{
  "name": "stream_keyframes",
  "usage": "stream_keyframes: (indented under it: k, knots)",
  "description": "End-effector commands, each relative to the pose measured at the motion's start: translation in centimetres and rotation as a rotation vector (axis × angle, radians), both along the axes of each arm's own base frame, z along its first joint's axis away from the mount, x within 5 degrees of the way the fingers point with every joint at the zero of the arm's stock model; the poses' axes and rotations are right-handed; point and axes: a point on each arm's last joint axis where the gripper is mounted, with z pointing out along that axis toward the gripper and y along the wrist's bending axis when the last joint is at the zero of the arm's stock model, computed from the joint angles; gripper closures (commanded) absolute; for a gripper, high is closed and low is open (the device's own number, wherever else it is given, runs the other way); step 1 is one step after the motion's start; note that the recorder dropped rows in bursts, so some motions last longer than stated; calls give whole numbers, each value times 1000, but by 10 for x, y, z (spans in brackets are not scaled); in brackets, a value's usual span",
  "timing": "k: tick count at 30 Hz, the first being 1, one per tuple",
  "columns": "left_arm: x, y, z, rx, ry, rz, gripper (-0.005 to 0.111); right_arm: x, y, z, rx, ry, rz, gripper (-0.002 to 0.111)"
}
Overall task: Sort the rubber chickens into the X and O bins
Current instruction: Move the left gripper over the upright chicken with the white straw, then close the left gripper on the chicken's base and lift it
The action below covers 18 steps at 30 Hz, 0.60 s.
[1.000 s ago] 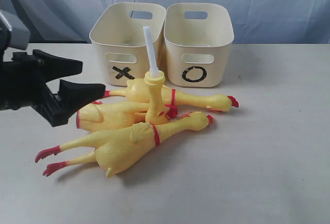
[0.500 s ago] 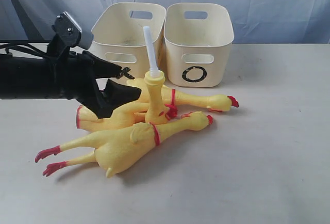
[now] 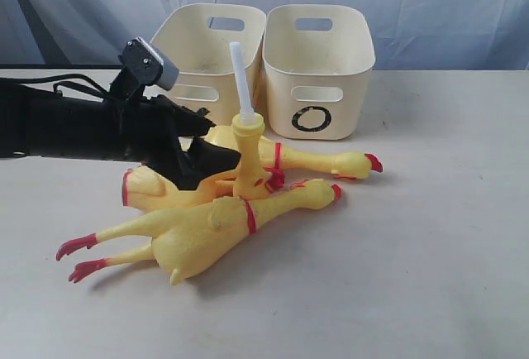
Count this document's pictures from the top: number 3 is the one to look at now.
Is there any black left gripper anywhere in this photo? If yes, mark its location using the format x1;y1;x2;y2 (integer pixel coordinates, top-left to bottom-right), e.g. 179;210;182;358
118;94;241;190

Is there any headless yellow rubber chicken body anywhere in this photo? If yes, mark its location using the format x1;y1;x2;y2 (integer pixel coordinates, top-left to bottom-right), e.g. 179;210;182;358
122;165;237;213

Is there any yellow rubber chicken front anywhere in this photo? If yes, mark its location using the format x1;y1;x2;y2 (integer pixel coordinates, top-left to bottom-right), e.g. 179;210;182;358
55;179;341;285

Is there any yellow rubber chicken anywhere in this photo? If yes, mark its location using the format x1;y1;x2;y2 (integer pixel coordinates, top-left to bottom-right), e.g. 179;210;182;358
55;179;341;285
204;125;384;180

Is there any yellow rubber chicken back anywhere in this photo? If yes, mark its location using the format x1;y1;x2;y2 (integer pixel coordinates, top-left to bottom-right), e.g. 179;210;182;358
204;125;384;180

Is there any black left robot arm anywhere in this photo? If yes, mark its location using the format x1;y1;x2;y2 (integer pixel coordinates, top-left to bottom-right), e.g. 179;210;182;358
1;79;241;190

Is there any cream bin marked X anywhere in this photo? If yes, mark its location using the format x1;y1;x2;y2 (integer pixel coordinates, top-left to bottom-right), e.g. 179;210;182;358
150;2;267;128

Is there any cream bin marked O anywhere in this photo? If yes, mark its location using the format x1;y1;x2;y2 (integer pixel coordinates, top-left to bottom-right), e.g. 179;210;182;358
262;4;375;140

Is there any white backdrop curtain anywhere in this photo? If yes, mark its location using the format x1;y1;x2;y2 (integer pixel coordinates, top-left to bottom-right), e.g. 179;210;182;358
1;0;528;69

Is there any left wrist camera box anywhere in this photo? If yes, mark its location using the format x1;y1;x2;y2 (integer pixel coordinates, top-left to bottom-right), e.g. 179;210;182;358
119;36;179;91

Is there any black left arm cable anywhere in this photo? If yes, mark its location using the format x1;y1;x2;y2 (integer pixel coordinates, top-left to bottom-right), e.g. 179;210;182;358
24;72;125;106

